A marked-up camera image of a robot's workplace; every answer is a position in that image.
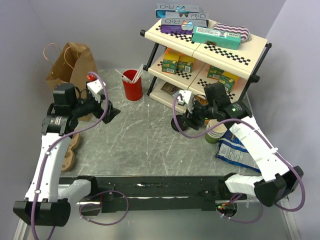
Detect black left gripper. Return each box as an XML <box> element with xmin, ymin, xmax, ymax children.
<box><xmin>70</xmin><ymin>91</ymin><xmax>120</xmax><ymax>123</ymax></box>

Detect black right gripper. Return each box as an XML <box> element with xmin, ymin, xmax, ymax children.
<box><xmin>182</xmin><ymin>99</ymin><xmax>217</xmax><ymax>131</ymax></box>

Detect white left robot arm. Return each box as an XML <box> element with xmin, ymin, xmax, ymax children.
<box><xmin>13</xmin><ymin>80</ymin><xmax>120</xmax><ymax>227</ymax></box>

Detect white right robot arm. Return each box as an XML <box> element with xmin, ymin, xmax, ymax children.
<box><xmin>172</xmin><ymin>82</ymin><xmax>306</xmax><ymax>212</ymax></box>

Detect orange snack bag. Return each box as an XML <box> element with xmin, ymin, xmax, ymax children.
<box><xmin>193</xmin><ymin>94</ymin><xmax>208</xmax><ymax>106</ymax></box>

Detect red plastic cup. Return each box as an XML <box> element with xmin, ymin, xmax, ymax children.
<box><xmin>122</xmin><ymin>69</ymin><xmax>143</xmax><ymax>101</ymax></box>

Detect magazine on bottom shelf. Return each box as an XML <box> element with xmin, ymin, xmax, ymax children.
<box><xmin>160</xmin><ymin>82</ymin><xmax>181</xmax><ymax>98</ymax></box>

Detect stack of green paper cups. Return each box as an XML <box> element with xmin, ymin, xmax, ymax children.
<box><xmin>204</xmin><ymin>119</ymin><xmax>227</xmax><ymax>144</ymax></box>

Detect white wrapped straws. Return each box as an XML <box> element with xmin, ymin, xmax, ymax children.
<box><xmin>114</xmin><ymin>63</ymin><xmax>145</xmax><ymax>84</ymax></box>

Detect blue chips bag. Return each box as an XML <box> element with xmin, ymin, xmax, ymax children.
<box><xmin>215</xmin><ymin>130</ymin><xmax>261</xmax><ymax>173</ymax></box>

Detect cream three-tier shelf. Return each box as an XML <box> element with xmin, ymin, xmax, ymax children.
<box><xmin>140</xmin><ymin>20</ymin><xmax>272</xmax><ymax>108</ymax></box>

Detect green yellow box far left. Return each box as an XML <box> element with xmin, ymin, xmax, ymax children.
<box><xmin>161</xmin><ymin>47</ymin><xmax>181</xmax><ymax>75</ymax></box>

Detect green yellow box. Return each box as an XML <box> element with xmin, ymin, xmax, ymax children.
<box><xmin>218</xmin><ymin>71</ymin><xmax>240</xmax><ymax>93</ymax></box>
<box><xmin>207</xmin><ymin>65</ymin><xmax>224</xmax><ymax>80</ymax></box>
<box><xmin>177</xmin><ymin>53</ymin><xmax>195</xmax><ymax>73</ymax></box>
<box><xmin>161</xmin><ymin>47</ymin><xmax>181</xmax><ymax>75</ymax></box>

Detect cardboard cup carrier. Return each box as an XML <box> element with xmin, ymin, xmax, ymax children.
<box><xmin>61</xmin><ymin>133</ymin><xmax>81</xmax><ymax>172</ymax></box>

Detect brown paper bag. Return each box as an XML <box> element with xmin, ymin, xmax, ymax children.
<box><xmin>42</xmin><ymin>41</ymin><xmax>99</xmax><ymax>122</ymax></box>

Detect green yellow box far right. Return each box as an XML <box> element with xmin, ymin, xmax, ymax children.
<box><xmin>218</xmin><ymin>71</ymin><xmax>240</xmax><ymax>93</ymax></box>

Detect teal rectangular box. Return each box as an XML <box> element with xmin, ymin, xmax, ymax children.
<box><xmin>191</xmin><ymin>26</ymin><xmax>241</xmax><ymax>50</ymax></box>

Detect purple grey R+Co box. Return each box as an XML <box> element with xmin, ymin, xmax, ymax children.
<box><xmin>160</xmin><ymin>18</ymin><xmax>209</xmax><ymax>35</ymax></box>

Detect purple wavy pouch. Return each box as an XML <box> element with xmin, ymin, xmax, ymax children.
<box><xmin>213</xmin><ymin>22</ymin><xmax>252</xmax><ymax>43</ymax></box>

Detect top grey R+Co box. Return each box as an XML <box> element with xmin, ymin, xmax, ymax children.
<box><xmin>155</xmin><ymin>3</ymin><xmax>209</xmax><ymax>19</ymax></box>

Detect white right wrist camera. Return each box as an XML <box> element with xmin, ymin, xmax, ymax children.
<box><xmin>177</xmin><ymin>90</ymin><xmax>194</xmax><ymax>113</ymax></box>

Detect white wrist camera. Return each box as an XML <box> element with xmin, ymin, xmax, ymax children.
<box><xmin>177</xmin><ymin>90</ymin><xmax>194</xmax><ymax>113</ymax></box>
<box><xmin>86</xmin><ymin>79</ymin><xmax>106</xmax><ymax>103</ymax></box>

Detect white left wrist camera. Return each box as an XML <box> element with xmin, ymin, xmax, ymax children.
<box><xmin>86</xmin><ymin>79</ymin><xmax>106</xmax><ymax>103</ymax></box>

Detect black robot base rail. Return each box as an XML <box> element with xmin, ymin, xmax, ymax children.
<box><xmin>83</xmin><ymin>176</ymin><xmax>248</xmax><ymax>213</ymax></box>

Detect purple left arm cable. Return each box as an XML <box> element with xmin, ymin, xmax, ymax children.
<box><xmin>31</xmin><ymin>71</ymin><xmax>130</xmax><ymax>240</ymax></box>

